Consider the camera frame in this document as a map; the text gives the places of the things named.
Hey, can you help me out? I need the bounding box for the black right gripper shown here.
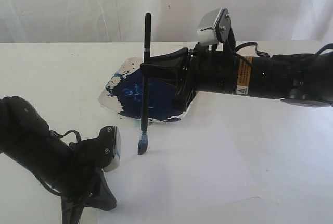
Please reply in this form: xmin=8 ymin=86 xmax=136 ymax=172
xmin=140 ymin=42 xmax=252 ymax=111

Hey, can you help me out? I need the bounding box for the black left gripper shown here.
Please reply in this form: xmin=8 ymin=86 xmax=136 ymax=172
xmin=52 ymin=130 xmax=117 ymax=223

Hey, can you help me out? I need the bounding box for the black paintbrush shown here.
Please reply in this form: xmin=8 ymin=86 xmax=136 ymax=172
xmin=137 ymin=12 xmax=151 ymax=155

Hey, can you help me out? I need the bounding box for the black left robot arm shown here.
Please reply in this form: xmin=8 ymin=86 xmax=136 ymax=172
xmin=1 ymin=96 xmax=121 ymax=223

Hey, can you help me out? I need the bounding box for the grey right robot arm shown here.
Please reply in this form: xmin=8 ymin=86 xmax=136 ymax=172
xmin=140 ymin=44 xmax=332 ymax=111

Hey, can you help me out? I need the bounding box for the white square paint plate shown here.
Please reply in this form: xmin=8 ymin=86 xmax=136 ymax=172
xmin=98 ymin=57 xmax=189 ymax=122

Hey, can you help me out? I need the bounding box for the white paper sheet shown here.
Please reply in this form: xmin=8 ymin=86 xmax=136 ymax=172
xmin=98 ymin=116 xmax=256 ymax=223

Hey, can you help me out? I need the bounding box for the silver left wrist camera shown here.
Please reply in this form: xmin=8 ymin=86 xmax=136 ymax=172
xmin=98 ymin=126 xmax=121 ymax=172

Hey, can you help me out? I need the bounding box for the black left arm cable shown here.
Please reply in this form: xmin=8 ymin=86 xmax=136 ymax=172
xmin=36 ymin=129 xmax=84 ymax=198

